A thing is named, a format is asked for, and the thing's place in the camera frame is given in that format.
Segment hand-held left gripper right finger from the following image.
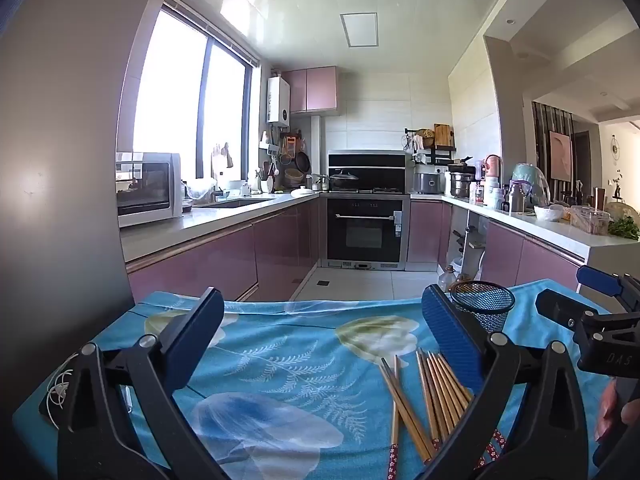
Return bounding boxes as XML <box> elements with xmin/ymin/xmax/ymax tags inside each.
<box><xmin>421</xmin><ymin>284</ymin><xmax>586</xmax><ymax>480</ymax></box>

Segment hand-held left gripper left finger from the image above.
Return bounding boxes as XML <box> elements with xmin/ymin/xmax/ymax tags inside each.
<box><xmin>57</xmin><ymin>287</ymin><xmax>226</xmax><ymax>480</ymax></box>

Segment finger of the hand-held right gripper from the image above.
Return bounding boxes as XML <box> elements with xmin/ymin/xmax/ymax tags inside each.
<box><xmin>535</xmin><ymin>290</ymin><xmax>608</xmax><ymax>342</ymax></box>
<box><xmin>576</xmin><ymin>265</ymin><xmax>640</xmax><ymax>313</ymax></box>

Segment black mesh utensil holder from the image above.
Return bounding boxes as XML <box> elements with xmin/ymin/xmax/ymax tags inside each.
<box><xmin>450</xmin><ymin>280</ymin><xmax>516</xmax><ymax>333</ymax></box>

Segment pile of wooden chopsticks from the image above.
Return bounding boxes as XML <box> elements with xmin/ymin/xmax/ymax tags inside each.
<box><xmin>377</xmin><ymin>349</ymin><xmax>506</xmax><ymax>480</ymax></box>

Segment person's right hand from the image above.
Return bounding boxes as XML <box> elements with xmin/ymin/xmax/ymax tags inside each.
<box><xmin>595</xmin><ymin>380</ymin><xmax>635</xmax><ymax>443</ymax></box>

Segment green leafy vegetables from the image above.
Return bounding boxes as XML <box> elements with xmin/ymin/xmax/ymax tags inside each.
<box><xmin>607</xmin><ymin>216</ymin><xmax>640</xmax><ymax>241</ymax></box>

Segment clear plastic container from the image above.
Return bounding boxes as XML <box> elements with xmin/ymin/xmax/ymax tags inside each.
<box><xmin>570</xmin><ymin>205</ymin><xmax>612</xmax><ymax>235</ymax></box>

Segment pink lower kitchen cabinets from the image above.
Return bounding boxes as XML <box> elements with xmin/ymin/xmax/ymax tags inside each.
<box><xmin>125</xmin><ymin>195</ymin><xmax>321</xmax><ymax>306</ymax></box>
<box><xmin>407</xmin><ymin>200</ymin><xmax>586</xmax><ymax>291</ymax></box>

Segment blue floral tablecloth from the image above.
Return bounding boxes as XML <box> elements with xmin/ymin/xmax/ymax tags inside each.
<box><xmin>12</xmin><ymin>280</ymin><xmax>608</xmax><ymax>480</ymax></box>

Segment mint green kitchen appliance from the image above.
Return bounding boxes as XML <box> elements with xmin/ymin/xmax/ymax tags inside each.
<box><xmin>511</xmin><ymin>162</ymin><xmax>551</xmax><ymax>206</ymax></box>

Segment kitchen sink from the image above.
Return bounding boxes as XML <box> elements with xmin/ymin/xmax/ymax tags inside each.
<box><xmin>200</xmin><ymin>197</ymin><xmax>276</xmax><ymax>209</ymax></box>

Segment built-in black oven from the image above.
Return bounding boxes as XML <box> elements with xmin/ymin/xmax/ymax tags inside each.
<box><xmin>320</xmin><ymin>194</ymin><xmax>411</xmax><ymax>271</ymax></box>

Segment clear plastic bag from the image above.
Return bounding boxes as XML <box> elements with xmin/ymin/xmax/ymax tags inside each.
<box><xmin>186</xmin><ymin>177</ymin><xmax>218</xmax><ymax>206</ymax></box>

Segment white microwave oven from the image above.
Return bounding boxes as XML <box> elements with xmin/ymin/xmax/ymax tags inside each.
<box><xmin>116</xmin><ymin>152</ymin><xmax>183</xmax><ymax>228</ymax></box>

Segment stainless steel pot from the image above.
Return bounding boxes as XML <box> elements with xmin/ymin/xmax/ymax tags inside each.
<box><xmin>449</xmin><ymin>170</ymin><xmax>476</xmax><ymax>198</ymax></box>

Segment silver rice cooker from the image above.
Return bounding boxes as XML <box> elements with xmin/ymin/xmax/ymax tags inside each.
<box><xmin>414</xmin><ymin>172</ymin><xmax>447</xmax><ymax>196</ymax></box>

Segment wok with glass lid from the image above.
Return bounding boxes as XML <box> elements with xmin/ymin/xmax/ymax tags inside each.
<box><xmin>327</xmin><ymin>170</ymin><xmax>361</xmax><ymax>192</ymax></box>

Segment black range hood unit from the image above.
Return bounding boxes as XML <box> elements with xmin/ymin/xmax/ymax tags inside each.
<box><xmin>327</xmin><ymin>150</ymin><xmax>413</xmax><ymax>195</ymax></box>

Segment kitchen window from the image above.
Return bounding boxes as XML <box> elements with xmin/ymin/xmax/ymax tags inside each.
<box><xmin>132</xmin><ymin>5</ymin><xmax>253</xmax><ymax>183</ymax></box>

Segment pink upper kitchen cabinet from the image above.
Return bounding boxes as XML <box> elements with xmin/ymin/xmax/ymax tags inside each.
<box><xmin>282</xmin><ymin>66</ymin><xmax>340</xmax><ymax>114</ymax></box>

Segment ceiling light panel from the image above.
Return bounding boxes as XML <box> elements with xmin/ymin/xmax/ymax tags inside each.
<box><xmin>340</xmin><ymin>11</ymin><xmax>381</xmax><ymax>48</ymax></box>

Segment pink wall painting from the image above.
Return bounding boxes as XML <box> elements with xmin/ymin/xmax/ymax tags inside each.
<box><xmin>549</xmin><ymin>131</ymin><xmax>573</xmax><ymax>181</ymax></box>

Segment white earphone cable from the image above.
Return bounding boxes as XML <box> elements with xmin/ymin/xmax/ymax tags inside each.
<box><xmin>45</xmin><ymin>355</ymin><xmax>81</xmax><ymax>416</ymax></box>

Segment black wall shelf rack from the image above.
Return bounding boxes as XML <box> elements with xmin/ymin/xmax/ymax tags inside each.
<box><xmin>405</xmin><ymin>129</ymin><xmax>458</xmax><ymax>166</ymax></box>

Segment wall utensil rack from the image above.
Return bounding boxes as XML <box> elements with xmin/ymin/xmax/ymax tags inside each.
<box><xmin>259</xmin><ymin>130</ymin><xmax>303</xmax><ymax>181</ymax></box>

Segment white wall water heater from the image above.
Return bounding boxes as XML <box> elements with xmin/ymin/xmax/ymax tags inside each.
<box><xmin>267</xmin><ymin>76</ymin><xmax>291</xmax><ymax>127</ymax></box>

